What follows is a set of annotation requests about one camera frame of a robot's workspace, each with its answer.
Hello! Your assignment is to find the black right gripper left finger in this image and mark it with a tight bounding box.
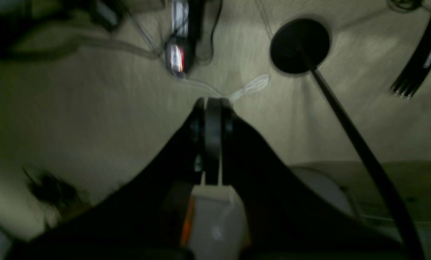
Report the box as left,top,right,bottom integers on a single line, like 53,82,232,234
6,98,204,260

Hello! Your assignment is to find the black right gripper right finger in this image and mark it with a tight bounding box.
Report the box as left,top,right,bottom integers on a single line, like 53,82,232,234
213,99,411,260

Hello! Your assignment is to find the orange box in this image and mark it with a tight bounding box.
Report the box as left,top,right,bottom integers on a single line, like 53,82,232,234
179,196,196,247

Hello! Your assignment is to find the black round lamp base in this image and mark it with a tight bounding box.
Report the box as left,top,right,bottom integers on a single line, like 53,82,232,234
269,18,425,260

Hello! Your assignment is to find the white cable on floor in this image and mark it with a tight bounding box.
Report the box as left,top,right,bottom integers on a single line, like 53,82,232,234
179,74,270,103

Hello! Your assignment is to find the black power adapter red label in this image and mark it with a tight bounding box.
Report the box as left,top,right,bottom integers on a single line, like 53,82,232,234
165,36,195,79

